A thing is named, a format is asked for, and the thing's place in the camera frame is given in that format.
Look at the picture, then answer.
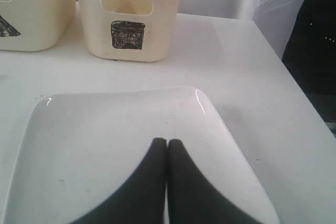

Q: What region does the cream bin square mark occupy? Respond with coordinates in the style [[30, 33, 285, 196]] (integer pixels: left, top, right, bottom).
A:
[[79, 0, 180, 62]]

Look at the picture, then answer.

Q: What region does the white square ceramic plate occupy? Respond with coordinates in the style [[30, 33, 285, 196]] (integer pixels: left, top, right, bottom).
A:
[[3, 87, 279, 223]]

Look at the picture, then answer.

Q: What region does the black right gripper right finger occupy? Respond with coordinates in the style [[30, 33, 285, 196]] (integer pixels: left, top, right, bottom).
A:
[[167, 139, 260, 223]]

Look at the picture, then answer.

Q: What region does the cream bin triangle mark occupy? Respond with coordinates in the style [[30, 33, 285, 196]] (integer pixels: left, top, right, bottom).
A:
[[1, 0, 76, 51]]

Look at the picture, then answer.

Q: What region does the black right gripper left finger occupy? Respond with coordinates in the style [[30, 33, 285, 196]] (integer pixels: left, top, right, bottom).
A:
[[76, 138, 167, 223]]

